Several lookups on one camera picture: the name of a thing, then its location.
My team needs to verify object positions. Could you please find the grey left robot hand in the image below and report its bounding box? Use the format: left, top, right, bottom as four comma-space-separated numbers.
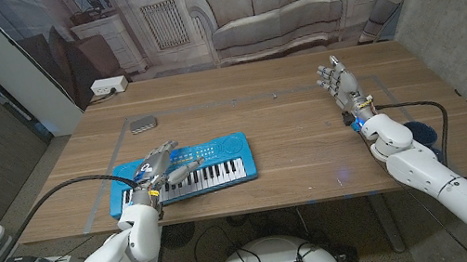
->
125, 135, 211, 208

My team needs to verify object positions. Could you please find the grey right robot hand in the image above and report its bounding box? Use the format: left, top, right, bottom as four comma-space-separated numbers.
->
313, 49, 377, 127

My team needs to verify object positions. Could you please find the blue toy piano keyboard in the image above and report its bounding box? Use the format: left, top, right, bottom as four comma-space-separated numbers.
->
100, 129, 263, 221

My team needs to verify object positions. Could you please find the small grey case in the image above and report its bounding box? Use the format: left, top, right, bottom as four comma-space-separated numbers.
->
127, 113, 159, 136

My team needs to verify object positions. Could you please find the black round floor fan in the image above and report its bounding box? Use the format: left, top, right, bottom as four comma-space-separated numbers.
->
159, 221, 199, 252

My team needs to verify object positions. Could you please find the white power strip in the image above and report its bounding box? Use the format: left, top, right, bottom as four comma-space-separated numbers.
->
88, 73, 131, 98

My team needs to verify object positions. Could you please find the printed living room backdrop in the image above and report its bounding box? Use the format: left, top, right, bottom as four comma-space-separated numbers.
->
0, 0, 452, 124

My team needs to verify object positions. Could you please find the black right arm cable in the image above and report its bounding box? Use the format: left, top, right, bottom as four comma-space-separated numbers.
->
373, 94, 456, 174

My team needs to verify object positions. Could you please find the black floor cable loop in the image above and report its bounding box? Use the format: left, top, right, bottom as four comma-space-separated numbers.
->
190, 217, 265, 262

